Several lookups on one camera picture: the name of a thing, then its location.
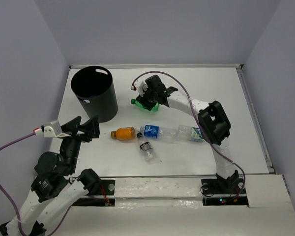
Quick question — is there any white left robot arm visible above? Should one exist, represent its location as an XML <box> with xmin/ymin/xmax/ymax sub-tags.
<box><xmin>0</xmin><ymin>116</ymin><xmax>101</xmax><ymax>236</ymax></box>

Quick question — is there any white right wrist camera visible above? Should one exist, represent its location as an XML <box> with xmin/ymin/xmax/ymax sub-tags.
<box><xmin>131</xmin><ymin>80</ymin><xmax>148</xmax><ymax>96</ymax></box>

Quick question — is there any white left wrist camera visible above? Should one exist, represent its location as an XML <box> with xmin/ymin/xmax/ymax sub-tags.
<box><xmin>33</xmin><ymin>120</ymin><xmax>62</xmax><ymax>138</ymax></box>

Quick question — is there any green crushed plastic bottle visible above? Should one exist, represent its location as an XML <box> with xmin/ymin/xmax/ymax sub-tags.
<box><xmin>130</xmin><ymin>96</ymin><xmax>159</xmax><ymax>112</ymax></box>

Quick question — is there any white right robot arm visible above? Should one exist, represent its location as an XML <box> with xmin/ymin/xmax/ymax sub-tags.
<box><xmin>131</xmin><ymin>71</ymin><xmax>246</xmax><ymax>193</ymax></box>

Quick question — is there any orange juice bottle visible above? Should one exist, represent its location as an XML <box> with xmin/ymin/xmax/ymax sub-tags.
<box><xmin>111</xmin><ymin>127</ymin><xmax>136</xmax><ymax>141</ymax></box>

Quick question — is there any black round plastic bin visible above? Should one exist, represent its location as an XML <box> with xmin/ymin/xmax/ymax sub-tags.
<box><xmin>71</xmin><ymin>66</ymin><xmax>118</xmax><ymax>123</ymax></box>

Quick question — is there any small clear bottle black cap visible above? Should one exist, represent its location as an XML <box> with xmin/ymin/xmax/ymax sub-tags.
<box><xmin>136</xmin><ymin>132</ymin><xmax>159</xmax><ymax>164</ymax></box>

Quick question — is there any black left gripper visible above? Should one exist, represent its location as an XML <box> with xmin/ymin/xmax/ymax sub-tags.
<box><xmin>59</xmin><ymin>113</ymin><xmax>101</xmax><ymax>173</ymax></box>

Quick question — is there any blue label Pocari Sweat bottle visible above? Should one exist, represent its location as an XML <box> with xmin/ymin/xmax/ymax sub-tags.
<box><xmin>137</xmin><ymin>124</ymin><xmax>177</xmax><ymax>143</ymax></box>

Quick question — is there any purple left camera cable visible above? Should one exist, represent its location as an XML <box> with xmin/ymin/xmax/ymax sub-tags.
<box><xmin>0</xmin><ymin>131</ymin><xmax>72</xmax><ymax>236</ymax></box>

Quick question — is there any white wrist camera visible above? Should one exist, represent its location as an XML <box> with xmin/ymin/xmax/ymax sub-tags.
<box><xmin>33</xmin><ymin>120</ymin><xmax>62</xmax><ymax>138</ymax></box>
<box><xmin>131</xmin><ymin>80</ymin><xmax>148</xmax><ymax>96</ymax></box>

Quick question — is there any purple camera cable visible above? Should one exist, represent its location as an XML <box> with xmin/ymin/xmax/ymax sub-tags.
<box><xmin>132</xmin><ymin>71</ymin><xmax>246</xmax><ymax>205</ymax></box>
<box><xmin>0</xmin><ymin>131</ymin><xmax>72</xmax><ymax>236</ymax></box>

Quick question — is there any clear bottle white green label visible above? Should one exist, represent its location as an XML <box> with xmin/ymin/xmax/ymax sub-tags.
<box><xmin>177</xmin><ymin>125</ymin><xmax>204</xmax><ymax>143</ymax></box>

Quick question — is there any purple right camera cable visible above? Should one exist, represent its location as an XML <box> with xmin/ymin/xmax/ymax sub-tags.
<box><xmin>132</xmin><ymin>71</ymin><xmax>246</xmax><ymax>205</ymax></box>

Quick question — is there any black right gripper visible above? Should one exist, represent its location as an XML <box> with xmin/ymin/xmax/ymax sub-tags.
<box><xmin>136</xmin><ymin>84</ymin><xmax>157</xmax><ymax>111</ymax></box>

